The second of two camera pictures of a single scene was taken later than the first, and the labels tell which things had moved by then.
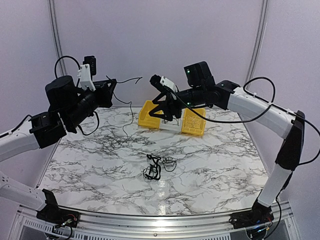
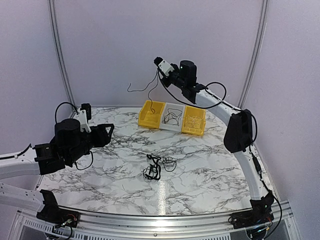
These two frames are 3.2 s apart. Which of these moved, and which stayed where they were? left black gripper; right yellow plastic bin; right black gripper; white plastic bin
Moved: right black gripper; left black gripper
Stayed: right yellow plastic bin; white plastic bin
